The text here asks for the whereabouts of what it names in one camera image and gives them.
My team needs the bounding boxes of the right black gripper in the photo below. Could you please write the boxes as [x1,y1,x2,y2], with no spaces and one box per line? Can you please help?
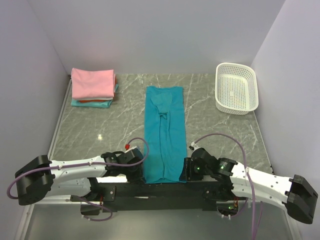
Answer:
[178,157,212,181]

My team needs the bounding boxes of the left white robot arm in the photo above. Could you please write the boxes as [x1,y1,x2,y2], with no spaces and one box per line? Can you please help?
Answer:
[15,147,144,206]

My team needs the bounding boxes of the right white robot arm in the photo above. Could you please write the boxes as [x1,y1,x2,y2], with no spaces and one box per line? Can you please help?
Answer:
[186,146,318,225]

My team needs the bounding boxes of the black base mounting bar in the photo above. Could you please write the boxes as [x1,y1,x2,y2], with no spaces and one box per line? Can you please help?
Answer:
[69,181,249,216]

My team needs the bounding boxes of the white perforated plastic basket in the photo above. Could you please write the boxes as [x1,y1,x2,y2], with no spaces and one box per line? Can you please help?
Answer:
[215,62,259,115]

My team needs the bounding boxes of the pink folded t-shirt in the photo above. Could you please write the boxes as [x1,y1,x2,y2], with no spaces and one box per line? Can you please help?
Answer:
[71,68,116,101]

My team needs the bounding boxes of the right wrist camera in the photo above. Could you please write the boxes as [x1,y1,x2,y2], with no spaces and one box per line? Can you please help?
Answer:
[189,141,200,151]

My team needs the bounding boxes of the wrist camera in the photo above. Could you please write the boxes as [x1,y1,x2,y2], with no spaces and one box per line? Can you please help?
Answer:
[124,144,140,153]
[189,141,200,151]

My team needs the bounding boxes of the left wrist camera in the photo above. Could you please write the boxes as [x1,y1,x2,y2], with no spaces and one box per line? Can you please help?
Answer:
[124,144,140,153]

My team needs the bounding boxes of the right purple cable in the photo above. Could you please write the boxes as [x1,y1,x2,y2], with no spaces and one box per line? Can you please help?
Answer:
[193,133,263,240]

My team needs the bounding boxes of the purple cable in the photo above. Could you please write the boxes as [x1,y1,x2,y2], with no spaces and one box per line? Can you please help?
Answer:
[193,133,263,240]
[6,136,150,222]

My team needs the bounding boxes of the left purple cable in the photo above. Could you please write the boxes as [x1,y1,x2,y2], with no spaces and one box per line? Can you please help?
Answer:
[6,136,150,222]

